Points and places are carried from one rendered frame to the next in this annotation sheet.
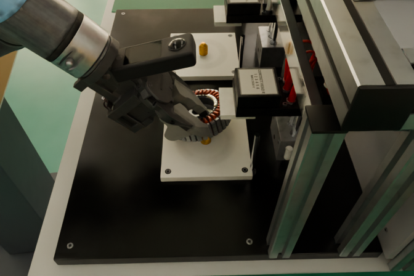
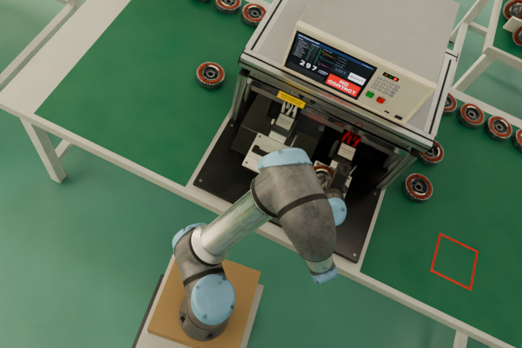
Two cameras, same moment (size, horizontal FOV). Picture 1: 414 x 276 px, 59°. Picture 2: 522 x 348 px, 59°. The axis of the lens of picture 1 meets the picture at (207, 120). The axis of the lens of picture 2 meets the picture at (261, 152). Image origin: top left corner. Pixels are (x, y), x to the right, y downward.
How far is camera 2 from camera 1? 1.44 m
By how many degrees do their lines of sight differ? 46
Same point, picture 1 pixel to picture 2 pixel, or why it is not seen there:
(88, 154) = not seen: hidden behind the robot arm
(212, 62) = not seen: hidden behind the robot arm
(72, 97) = (51, 282)
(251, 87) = (349, 155)
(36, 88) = (9, 317)
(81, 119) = (280, 234)
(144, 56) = (341, 182)
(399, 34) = (419, 127)
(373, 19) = (412, 127)
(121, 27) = (216, 186)
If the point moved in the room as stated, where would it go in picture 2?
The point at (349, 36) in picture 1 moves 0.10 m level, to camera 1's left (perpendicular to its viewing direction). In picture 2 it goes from (416, 137) to (408, 161)
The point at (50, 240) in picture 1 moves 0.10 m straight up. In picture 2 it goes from (344, 264) to (354, 257)
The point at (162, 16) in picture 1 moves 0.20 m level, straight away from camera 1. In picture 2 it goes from (217, 160) to (165, 141)
